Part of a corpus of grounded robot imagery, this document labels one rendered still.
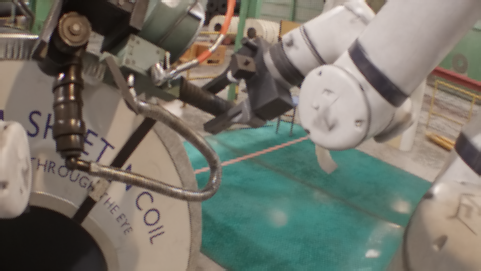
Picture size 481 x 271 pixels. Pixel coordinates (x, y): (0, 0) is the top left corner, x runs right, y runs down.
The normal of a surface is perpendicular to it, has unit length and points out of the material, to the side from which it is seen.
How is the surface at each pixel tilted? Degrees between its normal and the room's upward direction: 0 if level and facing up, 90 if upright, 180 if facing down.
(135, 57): 58
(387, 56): 94
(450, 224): 13
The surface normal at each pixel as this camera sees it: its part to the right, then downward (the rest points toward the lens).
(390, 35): -0.74, 0.07
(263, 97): -0.62, -0.27
